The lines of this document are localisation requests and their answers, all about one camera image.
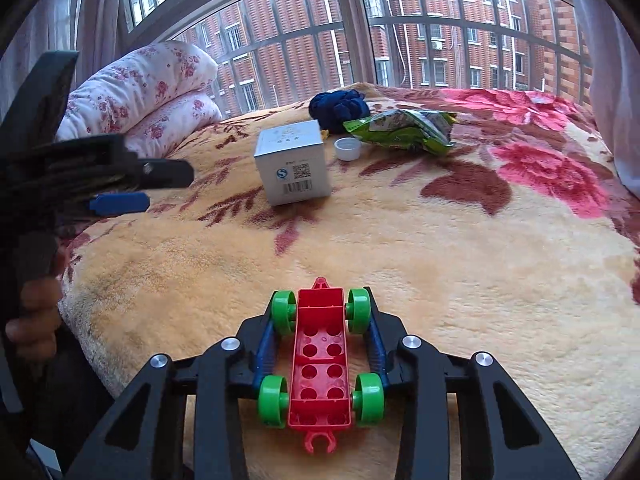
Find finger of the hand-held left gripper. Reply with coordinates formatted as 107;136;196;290
125;157;195;188
87;192;151;216

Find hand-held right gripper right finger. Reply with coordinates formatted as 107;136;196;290
362;287;583;480

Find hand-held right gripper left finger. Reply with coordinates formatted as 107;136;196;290
65;304;277;480

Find red toy car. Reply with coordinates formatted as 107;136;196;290
257;276;387;455

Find person's left hand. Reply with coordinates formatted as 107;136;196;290
5;247;68;362

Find folded floral quilt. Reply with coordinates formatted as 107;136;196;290
55;41;223;161

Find floral plush blanket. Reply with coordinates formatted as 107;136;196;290
57;82;640;480

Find white cardboard box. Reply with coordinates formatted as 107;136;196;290
254;120;333;207

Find grey sheer curtain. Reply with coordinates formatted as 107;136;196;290
10;0;126;106

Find dark blue cloth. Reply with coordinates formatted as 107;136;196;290
308;89;372;133

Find white bottle cap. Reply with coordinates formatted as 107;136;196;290
335;137;363;162

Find red brick building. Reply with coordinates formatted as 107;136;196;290
125;0;593;116

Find green snack bag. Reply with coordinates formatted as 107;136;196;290
342;108;458;157

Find white sheer curtain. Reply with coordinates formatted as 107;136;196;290
555;0;640;306

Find grey window frame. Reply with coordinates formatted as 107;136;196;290
117;0;596;121

